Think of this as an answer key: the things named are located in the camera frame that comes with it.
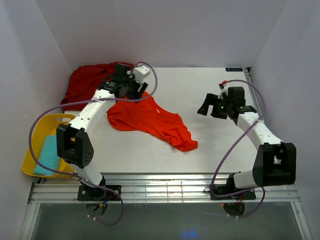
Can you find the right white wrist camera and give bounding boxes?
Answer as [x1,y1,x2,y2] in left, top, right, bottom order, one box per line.
[218,80,229,100]

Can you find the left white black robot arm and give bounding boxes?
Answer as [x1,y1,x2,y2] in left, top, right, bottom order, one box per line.
[56,63,151,200]

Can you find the aluminium rail frame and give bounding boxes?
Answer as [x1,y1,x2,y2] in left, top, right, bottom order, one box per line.
[19,67,313,240]

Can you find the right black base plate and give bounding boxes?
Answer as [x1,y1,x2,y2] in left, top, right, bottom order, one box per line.
[208,184,256,200]

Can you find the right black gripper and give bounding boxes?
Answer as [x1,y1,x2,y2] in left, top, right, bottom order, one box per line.
[197,93,232,120]

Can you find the orange t shirt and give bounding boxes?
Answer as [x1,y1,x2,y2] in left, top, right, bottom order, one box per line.
[106,92,198,152]

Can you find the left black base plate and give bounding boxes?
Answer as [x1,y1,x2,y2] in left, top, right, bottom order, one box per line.
[76,185,120,202]

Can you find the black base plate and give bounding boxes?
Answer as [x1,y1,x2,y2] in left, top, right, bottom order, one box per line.
[76,185,120,202]
[208,184,256,200]

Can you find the teal folded t shirt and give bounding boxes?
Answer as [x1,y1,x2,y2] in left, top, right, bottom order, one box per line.
[33,135,60,176]

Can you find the yellow plastic tray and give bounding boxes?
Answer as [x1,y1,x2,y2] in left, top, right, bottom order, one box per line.
[22,113,75,179]

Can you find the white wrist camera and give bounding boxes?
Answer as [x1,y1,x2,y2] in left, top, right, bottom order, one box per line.
[132,65,151,84]
[218,80,229,100]

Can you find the purple cable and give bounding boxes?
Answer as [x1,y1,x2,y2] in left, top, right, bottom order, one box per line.
[27,61,158,226]
[199,79,266,219]

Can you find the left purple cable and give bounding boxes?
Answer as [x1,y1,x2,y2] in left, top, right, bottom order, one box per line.
[27,61,158,226]

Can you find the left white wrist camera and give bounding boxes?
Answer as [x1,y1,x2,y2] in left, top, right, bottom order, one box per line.
[132,65,151,84]

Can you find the blue table label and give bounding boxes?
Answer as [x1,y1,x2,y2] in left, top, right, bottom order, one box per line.
[225,67,243,72]

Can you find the dark red t shirt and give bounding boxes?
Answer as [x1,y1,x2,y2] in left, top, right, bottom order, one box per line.
[60,62,121,105]

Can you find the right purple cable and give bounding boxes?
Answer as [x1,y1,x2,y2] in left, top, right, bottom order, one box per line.
[199,79,266,219]

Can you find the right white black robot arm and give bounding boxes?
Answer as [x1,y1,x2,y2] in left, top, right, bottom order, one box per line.
[197,84,297,199]

